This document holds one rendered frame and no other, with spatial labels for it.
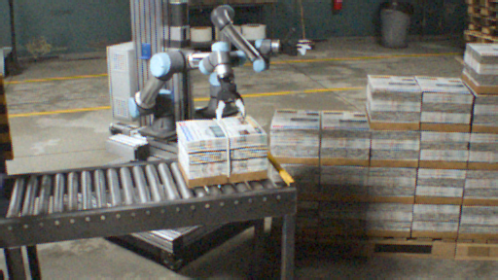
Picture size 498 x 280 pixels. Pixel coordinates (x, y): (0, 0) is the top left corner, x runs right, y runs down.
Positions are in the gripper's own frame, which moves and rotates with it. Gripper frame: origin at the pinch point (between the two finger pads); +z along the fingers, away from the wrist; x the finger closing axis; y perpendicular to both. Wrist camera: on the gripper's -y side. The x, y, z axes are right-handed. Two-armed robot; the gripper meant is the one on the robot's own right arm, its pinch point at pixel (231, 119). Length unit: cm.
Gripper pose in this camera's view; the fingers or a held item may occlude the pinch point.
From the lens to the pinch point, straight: 261.2
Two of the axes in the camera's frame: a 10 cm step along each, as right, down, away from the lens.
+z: 1.5, 9.7, -1.7
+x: -9.6, 1.1, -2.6
